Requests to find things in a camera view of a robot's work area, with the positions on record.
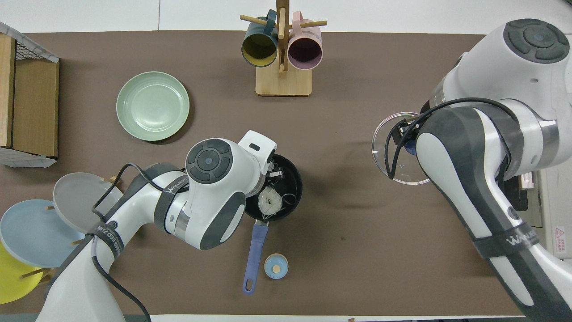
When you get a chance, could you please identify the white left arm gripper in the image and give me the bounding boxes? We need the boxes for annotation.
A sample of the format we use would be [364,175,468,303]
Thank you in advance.
[237,130,286,179]

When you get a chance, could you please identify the white vermicelli bundle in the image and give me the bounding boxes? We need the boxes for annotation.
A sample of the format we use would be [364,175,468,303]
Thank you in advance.
[257,162,298,216]

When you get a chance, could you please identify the glass lid blue knob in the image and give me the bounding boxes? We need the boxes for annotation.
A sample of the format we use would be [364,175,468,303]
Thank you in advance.
[371,111,433,186]

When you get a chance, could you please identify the green plate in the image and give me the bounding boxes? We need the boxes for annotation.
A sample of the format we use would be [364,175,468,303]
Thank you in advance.
[116,71,190,142]

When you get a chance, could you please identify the grey plate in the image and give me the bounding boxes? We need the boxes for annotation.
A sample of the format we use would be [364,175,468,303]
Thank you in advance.
[52,172,125,235]

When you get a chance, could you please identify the light blue plate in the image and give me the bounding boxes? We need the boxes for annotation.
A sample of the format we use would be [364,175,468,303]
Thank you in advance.
[0,199,90,269]

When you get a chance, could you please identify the wooden plate rack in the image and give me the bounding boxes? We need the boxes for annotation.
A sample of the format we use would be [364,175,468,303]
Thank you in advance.
[18,175,122,285]

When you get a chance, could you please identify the yellow plate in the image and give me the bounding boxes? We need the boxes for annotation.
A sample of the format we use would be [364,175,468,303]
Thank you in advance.
[0,241,44,305]

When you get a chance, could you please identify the wooden mug tree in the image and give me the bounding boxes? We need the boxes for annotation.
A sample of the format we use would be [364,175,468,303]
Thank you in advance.
[240,0,328,97]

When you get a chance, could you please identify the small blue jar cork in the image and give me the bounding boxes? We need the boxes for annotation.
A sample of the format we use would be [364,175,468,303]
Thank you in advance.
[263,253,290,280]

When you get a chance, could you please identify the brown table mat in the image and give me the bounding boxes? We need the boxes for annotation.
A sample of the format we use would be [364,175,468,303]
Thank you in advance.
[0,30,528,316]

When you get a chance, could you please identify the dark teal mug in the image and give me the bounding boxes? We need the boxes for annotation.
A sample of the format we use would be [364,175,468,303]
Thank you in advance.
[241,9,280,68]

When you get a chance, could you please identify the pink mug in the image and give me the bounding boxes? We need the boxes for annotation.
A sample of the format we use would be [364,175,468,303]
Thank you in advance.
[287,11,324,71]

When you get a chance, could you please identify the beige toaster oven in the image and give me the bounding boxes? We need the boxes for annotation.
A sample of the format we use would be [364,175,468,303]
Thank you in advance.
[504,168,572,260]

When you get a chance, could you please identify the black pot blue handle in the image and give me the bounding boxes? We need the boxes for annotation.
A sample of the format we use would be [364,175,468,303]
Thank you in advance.
[242,153,303,296]

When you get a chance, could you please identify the black right wrist bracket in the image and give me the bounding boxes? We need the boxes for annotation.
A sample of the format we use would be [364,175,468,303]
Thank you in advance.
[395,117,421,145]

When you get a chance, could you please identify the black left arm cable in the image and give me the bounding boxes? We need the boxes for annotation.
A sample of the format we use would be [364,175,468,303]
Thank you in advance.
[91,163,153,322]

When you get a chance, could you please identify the wooden shelf wire basket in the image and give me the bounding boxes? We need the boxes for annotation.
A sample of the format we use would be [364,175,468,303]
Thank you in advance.
[0,21,60,169]

